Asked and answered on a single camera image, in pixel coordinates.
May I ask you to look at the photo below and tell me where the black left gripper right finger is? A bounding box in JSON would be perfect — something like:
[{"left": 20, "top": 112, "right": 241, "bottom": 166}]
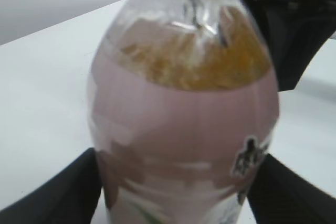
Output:
[{"left": 247, "top": 155, "right": 335, "bottom": 224}]

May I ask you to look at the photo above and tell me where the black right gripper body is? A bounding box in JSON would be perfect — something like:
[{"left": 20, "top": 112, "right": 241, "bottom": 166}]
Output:
[{"left": 243, "top": 0, "right": 335, "bottom": 91}]

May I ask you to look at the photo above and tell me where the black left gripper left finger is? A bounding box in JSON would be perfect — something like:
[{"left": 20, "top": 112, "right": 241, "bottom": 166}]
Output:
[{"left": 1, "top": 148, "right": 102, "bottom": 224}]

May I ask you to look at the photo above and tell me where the pink oolong tea bottle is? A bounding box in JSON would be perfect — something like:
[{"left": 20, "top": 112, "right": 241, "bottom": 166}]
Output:
[{"left": 88, "top": 0, "right": 279, "bottom": 223}]

